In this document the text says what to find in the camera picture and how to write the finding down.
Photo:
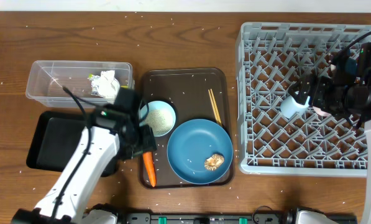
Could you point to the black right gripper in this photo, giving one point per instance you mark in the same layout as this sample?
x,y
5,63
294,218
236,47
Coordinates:
x,y
322,84

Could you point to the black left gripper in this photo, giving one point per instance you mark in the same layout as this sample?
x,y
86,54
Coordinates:
x,y
151,145

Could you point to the pink cup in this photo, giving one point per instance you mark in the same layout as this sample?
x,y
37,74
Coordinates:
x,y
321,112

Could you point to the orange carrot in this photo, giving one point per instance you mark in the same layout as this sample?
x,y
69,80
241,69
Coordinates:
x,y
149,166

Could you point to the light blue rice bowl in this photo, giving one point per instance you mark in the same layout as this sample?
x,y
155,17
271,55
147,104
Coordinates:
x,y
160,116

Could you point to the light blue cup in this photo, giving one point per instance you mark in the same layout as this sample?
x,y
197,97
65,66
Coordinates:
x,y
289,107

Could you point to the white tissue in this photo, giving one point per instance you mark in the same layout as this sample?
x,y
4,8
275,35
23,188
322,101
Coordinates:
x,y
107,84

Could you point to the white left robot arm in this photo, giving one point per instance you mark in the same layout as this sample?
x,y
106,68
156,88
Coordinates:
x,y
112,131

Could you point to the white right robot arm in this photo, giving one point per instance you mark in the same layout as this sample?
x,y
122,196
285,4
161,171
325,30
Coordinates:
x,y
346,93

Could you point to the grey dishwasher rack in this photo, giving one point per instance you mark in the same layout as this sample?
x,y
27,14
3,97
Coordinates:
x,y
270,56

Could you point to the black waste tray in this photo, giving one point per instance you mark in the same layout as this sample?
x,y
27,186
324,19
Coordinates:
x,y
55,140

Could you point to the blue plate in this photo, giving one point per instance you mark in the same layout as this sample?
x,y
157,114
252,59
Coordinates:
x,y
192,143

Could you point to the clear plastic bin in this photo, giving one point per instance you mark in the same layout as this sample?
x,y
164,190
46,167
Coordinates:
x,y
48,77

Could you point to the brown serving tray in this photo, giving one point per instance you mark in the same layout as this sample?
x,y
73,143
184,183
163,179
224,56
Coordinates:
x,y
186,90

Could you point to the brown food scrap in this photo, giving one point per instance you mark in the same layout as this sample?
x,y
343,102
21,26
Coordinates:
x,y
214,162

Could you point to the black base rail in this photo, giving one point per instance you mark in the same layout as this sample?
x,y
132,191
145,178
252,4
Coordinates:
x,y
204,219

